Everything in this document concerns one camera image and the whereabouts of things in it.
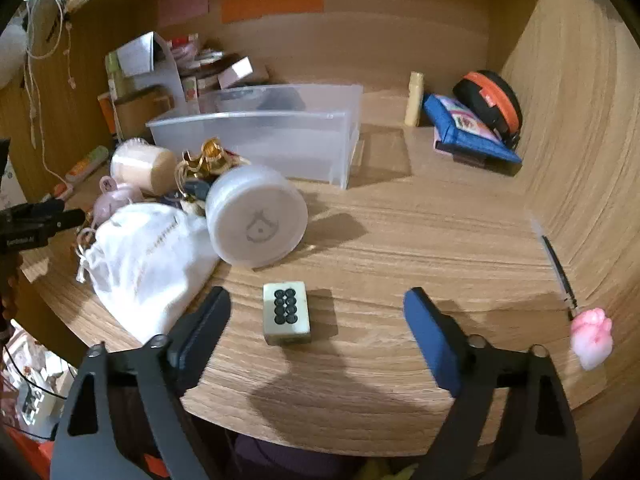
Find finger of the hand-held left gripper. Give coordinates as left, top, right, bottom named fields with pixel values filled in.
left=12, top=198, right=86, bottom=235

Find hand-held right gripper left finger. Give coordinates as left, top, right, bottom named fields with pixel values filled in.
left=50, top=286, right=232, bottom=480

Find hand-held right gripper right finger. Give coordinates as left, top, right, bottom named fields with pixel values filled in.
left=403, top=287, right=583, bottom=480

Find small pink pot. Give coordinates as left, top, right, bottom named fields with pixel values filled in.
left=97, top=176, right=143, bottom=223

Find white drawstring bag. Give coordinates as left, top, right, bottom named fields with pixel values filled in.
left=75, top=204, right=221, bottom=346

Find mahjong tile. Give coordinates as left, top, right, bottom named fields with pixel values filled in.
left=262, top=281, right=312, bottom=346

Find jar with wooden lid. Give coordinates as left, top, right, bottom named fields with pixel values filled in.
left=110, top=139, right=179, bottom=196

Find white round container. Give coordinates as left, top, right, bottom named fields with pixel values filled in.
left=205, top=164, right=309, bottom=268

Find gold hair clip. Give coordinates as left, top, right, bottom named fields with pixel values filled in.
left=175, top=137, right=251, bottom=186

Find clear plastic storage box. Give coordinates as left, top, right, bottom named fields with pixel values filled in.
left=146, top=84, right=364, bottom=190

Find wooden desktop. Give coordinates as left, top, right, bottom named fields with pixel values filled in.
left=20, top=85, right=606, bottom=456

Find small orange tube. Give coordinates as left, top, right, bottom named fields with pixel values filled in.
left=42, top=183, right=74, bottom=203

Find orange and green tube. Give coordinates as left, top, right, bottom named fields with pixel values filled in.
left=65, top=145, right=110, bottom=183

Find orange packet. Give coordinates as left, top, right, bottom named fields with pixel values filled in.
left=97, top=92, right=118, bottom=136

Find purple cloth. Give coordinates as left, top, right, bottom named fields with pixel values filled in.
left=235, top=435, right=371, bottom=480

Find pen with pink paw topper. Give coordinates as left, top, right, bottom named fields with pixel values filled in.
left=540, top=235, right=615, bottom=372

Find fruit print box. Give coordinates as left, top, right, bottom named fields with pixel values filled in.
left=182, top=75, right=201, bottom=116

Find blue zip pouch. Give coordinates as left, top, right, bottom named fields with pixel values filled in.
left=422, top=93, right=523, bottom=165

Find pile of small packets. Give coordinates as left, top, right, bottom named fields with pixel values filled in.
left=170, top=35, right=226, bottom=76

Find small pink and white box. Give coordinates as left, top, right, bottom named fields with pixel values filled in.
left=217, top=56, right=256, bottom=88

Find cream yellow block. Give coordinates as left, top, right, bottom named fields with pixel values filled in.
left=404, top=71, right=425, bottom=127

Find pink sticky note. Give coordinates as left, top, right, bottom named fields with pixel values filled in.
left=157, top=0, right=210, bottom=28

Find black and orange round case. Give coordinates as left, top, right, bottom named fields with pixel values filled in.
left=452, top=70, right=523, bottom=148

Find orange sticky note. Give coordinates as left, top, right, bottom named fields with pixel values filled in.
left=221, top=0, right=325, bottom=24

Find white cable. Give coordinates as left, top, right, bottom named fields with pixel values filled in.
left=22, top=0, right=76, bottom=186

